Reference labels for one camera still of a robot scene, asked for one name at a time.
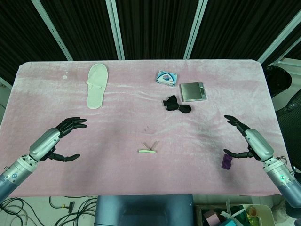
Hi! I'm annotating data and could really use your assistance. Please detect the black rolled socks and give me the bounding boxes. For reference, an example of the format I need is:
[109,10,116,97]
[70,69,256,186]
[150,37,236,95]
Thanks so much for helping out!
[161,94,192,114]

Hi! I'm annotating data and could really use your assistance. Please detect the blue grey robot torso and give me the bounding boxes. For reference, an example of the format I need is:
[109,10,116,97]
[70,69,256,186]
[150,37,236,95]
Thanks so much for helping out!
[95,194,195,226]

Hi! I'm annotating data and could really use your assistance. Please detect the white frame post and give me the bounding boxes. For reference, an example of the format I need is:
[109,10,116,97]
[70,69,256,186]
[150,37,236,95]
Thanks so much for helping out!
[34,0,73,61]
[182,0,208,60]
[105,0,126,60]
[258,13,301,63]

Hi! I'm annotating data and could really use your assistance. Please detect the black curtain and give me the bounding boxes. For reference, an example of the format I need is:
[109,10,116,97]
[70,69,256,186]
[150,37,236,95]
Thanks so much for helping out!
[0,0,301,85]

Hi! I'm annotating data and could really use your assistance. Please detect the white disposable slipper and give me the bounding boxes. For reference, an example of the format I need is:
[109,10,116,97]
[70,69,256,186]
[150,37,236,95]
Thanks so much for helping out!
[86,63,109,110]

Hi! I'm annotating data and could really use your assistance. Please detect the black floor cable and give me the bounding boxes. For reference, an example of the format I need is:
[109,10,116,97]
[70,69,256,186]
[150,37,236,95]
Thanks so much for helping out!
[0,196,32,226]
[58,197,98,226]

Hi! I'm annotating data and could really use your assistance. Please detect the light green card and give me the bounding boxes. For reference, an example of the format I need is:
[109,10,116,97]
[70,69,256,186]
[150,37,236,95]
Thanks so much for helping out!
[138,140,158,155]

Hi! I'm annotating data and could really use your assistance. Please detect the blue white tissue pack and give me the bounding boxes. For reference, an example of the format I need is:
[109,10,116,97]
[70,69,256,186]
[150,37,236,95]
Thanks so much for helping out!
[155,69,179,88]

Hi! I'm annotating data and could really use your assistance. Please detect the black round stool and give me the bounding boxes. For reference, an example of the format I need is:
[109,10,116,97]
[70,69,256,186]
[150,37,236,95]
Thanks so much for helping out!
[265,65,293,99]

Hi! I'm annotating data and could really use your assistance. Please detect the small purple block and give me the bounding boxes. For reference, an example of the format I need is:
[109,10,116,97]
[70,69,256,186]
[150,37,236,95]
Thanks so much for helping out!
[221,154,232,170]

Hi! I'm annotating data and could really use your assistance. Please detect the pink plush tablecloth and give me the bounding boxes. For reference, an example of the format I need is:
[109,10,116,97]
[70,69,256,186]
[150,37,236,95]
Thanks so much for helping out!
[0,60,289,197]

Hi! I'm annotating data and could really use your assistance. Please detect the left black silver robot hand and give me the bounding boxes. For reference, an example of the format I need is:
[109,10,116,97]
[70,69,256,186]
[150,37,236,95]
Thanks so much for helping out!
[28,117,88,163]

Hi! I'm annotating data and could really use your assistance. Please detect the cardboard box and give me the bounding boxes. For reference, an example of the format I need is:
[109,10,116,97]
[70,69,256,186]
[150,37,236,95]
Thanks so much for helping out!
[194,203,237,226]

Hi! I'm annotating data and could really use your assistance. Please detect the black woven chair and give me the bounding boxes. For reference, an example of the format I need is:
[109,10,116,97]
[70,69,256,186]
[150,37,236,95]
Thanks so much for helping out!
[275,90,301,165]

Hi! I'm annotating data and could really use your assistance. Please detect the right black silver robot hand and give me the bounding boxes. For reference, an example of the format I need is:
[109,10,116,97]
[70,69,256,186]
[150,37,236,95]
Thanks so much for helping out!
[223,114,275,163]

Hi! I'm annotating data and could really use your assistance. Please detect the white plastic tub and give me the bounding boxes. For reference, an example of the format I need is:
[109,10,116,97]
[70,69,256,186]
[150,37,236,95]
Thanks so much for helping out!
[231,203,274,226]

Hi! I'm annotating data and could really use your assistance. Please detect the silver digital pocket scale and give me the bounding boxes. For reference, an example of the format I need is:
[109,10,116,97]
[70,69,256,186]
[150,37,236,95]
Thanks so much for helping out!
[179,82,208,102]

